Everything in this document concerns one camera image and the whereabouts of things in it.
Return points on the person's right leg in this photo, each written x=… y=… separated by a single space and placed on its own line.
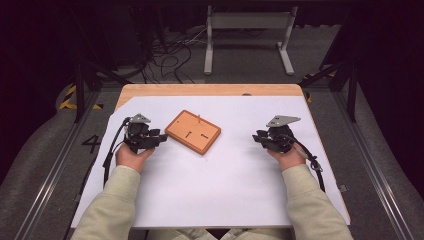
x=256 y=234

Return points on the person's leg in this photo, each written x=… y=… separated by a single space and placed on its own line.
x=256 y=234
x=181 y=234

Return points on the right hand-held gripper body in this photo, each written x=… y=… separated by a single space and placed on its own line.
x=279 y=136

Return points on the person's left hand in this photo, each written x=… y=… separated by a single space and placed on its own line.
x=131 y=158

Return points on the white paper sheet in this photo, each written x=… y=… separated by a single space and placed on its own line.
x=216 y=186

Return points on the yellow black floor tape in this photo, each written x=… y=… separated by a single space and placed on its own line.
x=68 y=100

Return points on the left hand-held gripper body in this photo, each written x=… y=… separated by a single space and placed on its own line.
x=138 y=131

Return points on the small wooden peg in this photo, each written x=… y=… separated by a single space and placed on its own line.
x=199 y=118

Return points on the metal floor rail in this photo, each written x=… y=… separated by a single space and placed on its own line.
x=373 y=173
x=50 y=180

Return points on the orange rectangular tray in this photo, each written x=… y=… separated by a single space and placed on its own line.
x=195 y=140

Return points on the grey metal stand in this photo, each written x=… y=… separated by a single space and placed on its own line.
x=250 y=20

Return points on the person's right hand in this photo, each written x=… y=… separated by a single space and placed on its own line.
x=288 y=159

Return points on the black metal stand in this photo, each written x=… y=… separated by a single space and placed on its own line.
x=79 y=90
x=352 y=93

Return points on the person's left leg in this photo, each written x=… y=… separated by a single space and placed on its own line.
x=181 y=234

